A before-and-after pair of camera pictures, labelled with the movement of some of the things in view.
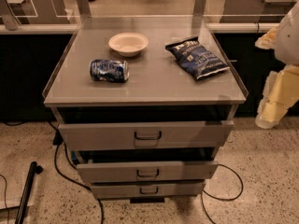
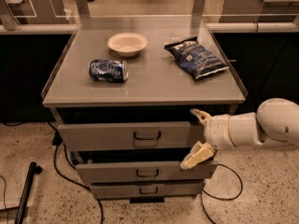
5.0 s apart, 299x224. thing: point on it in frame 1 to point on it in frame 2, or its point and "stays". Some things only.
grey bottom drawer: (148, 189) stays
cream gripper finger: (267, 41) to (203, 116)
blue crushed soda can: (108, 70) stays
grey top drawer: (75, 136) stays
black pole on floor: (34, 170) stays
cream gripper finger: (280, 91) to (198, 155)
